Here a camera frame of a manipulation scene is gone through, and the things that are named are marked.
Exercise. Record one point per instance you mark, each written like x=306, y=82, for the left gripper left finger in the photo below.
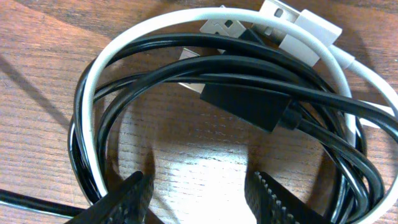
x=127, y=204

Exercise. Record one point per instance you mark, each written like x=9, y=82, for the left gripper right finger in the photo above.
x=271, y=203

